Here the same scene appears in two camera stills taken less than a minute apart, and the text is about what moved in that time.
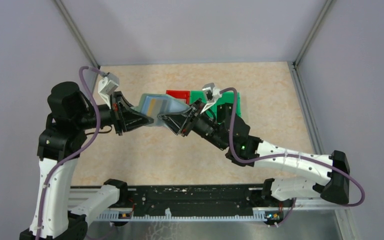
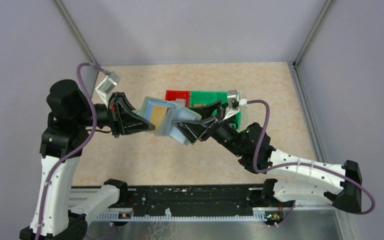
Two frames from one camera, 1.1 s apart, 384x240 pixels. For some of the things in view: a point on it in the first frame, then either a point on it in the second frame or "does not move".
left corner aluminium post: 67,17 does not move
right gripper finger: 177,120 to 194,130
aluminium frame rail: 78,196 does not move
